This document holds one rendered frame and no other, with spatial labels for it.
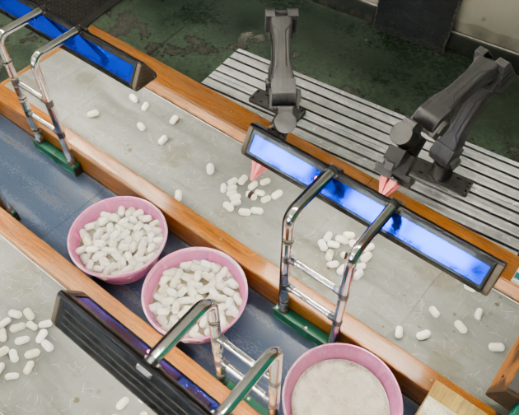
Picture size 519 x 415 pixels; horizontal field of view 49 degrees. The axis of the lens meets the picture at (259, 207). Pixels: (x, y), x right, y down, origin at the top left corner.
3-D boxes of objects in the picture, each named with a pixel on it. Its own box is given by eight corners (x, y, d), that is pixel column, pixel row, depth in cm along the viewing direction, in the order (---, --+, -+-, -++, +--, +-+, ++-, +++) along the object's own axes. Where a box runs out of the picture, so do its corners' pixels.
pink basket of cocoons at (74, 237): (125, 202, 174) (119, 181, 166) (191, 247, 163) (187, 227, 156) (56, 260, 161) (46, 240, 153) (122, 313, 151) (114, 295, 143)
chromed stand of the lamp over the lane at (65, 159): (81, 117, 196) (41, -1, 161) (121, 143, 189) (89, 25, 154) (35, 148, 187) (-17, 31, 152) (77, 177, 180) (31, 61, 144)
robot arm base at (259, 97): (297, 104, 189) (308, 93, 193) (247, 83, 196) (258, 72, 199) (296, 123, 195) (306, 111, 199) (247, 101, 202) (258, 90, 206)
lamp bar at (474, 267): (260, 135, 140) (260, 113, 134) (503, 270, 116) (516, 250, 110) (240, 154, 136) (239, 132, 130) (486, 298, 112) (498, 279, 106)
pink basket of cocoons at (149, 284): (170, 255, 162) (165, 236, 154) (261, 279, 157) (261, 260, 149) (130, 339, 146) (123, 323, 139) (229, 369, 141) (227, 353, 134)
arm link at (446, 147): (442, 170, 168) (504, 70, 150) (425, 157, 171) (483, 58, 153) (452, 167, 172) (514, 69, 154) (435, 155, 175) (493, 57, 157)
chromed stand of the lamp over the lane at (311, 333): (313, 267, 159) (329, 156, 124) (376, 306, 152) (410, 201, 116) (272, 315, 150) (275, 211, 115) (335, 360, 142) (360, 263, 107)
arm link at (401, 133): (408, 153, 138) (440, 112, 135) (381, 133, 142) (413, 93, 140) (421, 162, 148) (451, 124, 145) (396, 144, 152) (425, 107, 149)
